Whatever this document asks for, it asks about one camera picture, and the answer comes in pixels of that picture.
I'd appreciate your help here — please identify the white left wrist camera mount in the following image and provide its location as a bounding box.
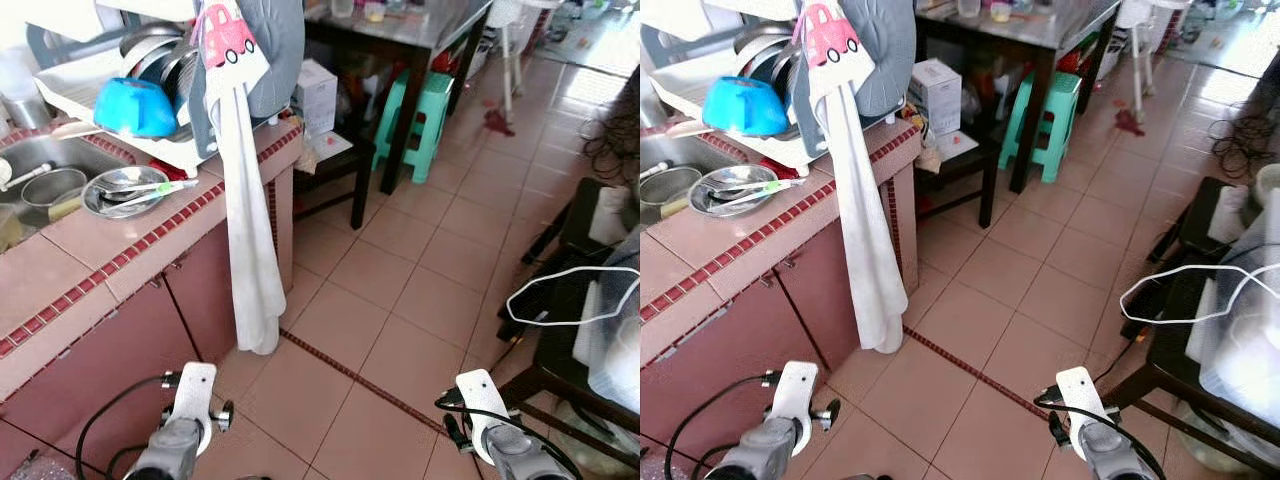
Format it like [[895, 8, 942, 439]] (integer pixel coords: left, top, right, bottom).
[[765, 361, 818, 451], [168, 362, 219, 456]]

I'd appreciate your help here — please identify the reddish brown base cabinet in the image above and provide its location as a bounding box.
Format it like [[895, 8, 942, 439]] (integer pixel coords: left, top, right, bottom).
[[0, 215, 301, 471], [640, 215, 921, 471]]

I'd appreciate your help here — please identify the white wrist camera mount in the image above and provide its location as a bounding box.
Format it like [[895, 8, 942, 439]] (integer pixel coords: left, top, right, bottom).
[[168, 362, 219, 456], [1055, 367, 1111, 441], [455, 369, 521, 466], [765, 361, 818, 451]]

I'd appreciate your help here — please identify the white cardboard box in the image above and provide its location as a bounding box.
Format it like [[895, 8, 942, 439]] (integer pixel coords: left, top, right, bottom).
[[295, 58, 339, 136], [908, 58, 963, 136]]

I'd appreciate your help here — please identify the steel dish in rack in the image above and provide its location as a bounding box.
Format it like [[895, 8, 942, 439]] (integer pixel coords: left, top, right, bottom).
[[120, 28, 196, 96], [735, 25, 801, 96]]

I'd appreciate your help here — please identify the blue plastic bowl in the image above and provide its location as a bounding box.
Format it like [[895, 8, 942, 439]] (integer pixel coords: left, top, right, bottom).
[[93, 77, 181, 139], [702, 77, 796, 138]]

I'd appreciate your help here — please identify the dark steel-topped table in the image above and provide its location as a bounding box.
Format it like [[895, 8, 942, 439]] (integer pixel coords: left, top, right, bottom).
[[305, 0, 496, 196], [915, 0, 1121, 196]]

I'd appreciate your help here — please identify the grey quilted cloth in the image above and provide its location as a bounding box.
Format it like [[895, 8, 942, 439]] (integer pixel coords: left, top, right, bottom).
[[245, 0, 306, 121], [845, 0, 916, 119]]

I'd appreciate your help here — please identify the white green-tipped plastic utensil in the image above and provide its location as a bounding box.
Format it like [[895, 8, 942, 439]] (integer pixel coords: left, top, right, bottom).
[[100, 178, 201, 206], [710, 178, 809, 206]]

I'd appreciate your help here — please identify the small steel bowl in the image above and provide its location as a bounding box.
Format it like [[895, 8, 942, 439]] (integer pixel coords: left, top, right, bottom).
[[640, 166, 706, 209], [20, 168, 89, 211]]

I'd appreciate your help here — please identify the clear plastic container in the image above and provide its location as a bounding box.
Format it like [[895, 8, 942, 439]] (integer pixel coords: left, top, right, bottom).
[[0, 45, 41, 101]]

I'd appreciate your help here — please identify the steel sink basin with dishes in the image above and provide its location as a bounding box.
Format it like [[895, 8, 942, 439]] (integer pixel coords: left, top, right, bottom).
[[0, 135, 131, 251], [640, 135, 741, 236]]

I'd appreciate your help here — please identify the white floor stand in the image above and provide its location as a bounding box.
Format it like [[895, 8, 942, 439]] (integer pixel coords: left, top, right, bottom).
[[485, 0, 541, 126], [1115, 0, 1166, 126]]

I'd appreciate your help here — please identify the white plastic dish rack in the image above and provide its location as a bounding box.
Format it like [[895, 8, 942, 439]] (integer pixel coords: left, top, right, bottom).
[[650, 50, 831, 171], [33, 50, 216, 176]]

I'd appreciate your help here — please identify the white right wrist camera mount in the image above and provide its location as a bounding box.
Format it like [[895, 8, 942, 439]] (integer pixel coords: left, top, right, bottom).
[[455, 369, 521, 466], [1055, 367, 1111, 441]]

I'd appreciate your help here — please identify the small dark wooden stool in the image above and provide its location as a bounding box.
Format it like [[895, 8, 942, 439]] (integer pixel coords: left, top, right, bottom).
[[295, 130, 376, 231], [915, 130, 1001, 229]]

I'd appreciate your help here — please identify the green plastic stool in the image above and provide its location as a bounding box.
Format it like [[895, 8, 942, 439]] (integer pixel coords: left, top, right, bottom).
[[998, 70, 1083, 184], [372, 70, 456, 186]]

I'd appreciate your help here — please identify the tangled black cable pile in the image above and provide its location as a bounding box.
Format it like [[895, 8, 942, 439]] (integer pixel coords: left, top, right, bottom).
[[1210, 75, 1280, 181], [580, 70, 641, 186]]

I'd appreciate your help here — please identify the steel cup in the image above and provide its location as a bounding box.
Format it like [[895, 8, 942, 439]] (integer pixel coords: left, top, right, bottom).
[[5, 95, 56, 131]]

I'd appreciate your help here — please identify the white towel pink car print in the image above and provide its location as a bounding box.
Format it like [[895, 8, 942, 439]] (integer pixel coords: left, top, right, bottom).
[[193, 0, 289, 357], [795, 0, 909, 354]]

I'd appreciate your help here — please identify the white plastic ladle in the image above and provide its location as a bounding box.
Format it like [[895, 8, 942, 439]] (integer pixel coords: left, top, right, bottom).
[[0, 160, 51, 191]]

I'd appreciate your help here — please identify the clear plastic storage bin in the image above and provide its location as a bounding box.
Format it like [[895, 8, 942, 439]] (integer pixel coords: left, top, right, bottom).
[[1195, 215, 1280, 401], [575, 235, 641, 411]]

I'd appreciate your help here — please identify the dark wooden rack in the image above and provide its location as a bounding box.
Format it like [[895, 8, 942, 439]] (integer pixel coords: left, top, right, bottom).
[[510, 180, 641, 471], [1100, 175, 1280, 471]]

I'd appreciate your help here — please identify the round steel plate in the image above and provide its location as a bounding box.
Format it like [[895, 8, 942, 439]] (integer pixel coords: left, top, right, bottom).
[[82, 165, 171, 220], [690, 165, 779, 219]]

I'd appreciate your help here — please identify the white wire coat hanger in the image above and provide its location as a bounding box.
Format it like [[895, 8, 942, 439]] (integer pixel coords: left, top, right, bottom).
[[505, 265, 641, 326], [1120, 262, 1280, 326]]

